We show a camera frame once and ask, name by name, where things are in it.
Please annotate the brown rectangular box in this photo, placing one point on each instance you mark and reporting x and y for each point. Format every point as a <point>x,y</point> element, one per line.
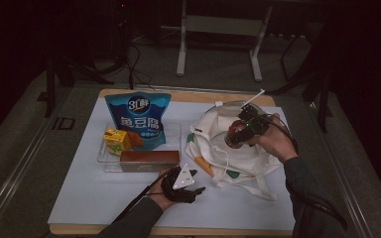
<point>149,160</point>

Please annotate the white patterned tote bag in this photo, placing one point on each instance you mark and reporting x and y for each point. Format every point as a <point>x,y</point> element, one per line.
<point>244,165</point>

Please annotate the black floor plate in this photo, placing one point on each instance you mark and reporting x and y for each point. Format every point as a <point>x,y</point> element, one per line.
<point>63,123</point>

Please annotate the metal frame rail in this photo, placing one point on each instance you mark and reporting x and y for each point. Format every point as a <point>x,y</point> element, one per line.
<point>20,165</point>
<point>344,178</point>

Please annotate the person's right hand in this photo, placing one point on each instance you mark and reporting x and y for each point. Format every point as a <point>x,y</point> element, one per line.
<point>278,145</point>

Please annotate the white table mat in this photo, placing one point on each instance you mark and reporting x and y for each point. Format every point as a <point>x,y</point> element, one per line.
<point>228,211</point>

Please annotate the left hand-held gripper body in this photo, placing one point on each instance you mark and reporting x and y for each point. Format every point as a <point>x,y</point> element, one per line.
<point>182,185</point>

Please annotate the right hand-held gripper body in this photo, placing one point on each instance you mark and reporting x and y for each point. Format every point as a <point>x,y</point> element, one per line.
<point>256,122</point>

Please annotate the blue snack bag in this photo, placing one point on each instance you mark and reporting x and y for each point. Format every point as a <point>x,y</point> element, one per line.
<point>139,115</point>

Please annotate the white metal stand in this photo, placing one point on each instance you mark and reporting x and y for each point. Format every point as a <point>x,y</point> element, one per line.
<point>221,24</point>

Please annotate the clear plastic tray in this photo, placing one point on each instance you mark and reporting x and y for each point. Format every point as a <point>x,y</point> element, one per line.
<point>175,139</point>

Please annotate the yellow drink carton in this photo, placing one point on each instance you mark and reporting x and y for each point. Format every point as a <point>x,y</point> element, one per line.
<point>116,141</point>

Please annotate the person's left hand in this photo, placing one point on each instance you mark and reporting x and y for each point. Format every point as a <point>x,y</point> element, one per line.
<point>157,195</point>

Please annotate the black stand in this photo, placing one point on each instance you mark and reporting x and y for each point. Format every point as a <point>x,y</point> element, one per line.
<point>50,89</point>
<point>324,99</point>

